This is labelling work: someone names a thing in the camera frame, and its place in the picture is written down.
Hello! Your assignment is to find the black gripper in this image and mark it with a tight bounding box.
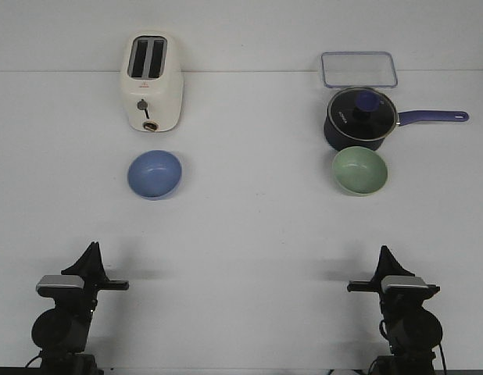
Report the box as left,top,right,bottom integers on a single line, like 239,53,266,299
347,245,440,313
53,241,129,313

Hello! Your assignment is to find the green bowl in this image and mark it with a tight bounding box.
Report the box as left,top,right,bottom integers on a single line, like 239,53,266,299
331,146,388,196

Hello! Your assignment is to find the blue bowl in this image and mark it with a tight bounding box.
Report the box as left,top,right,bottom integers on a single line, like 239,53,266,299
127,150,182,200

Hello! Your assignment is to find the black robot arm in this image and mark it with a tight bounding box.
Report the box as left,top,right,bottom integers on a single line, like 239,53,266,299
31,241,129,374
347,245,443,374

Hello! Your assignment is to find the dark blue saucepan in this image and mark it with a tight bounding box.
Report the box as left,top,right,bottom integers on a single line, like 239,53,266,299
324,110,469,151

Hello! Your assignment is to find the glass pot lid blue knob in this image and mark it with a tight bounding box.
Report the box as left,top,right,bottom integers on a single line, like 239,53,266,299
328,87,397,141

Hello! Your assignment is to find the white two-slot toaster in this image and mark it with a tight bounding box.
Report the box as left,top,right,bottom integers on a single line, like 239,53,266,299
120,30,184,133

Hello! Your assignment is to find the clear plastic container lid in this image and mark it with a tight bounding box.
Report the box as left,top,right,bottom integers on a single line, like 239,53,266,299
320,51,398,88

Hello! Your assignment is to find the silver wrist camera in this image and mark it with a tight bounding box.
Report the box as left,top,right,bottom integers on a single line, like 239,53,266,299
381,275,429,294
35,275,84,298

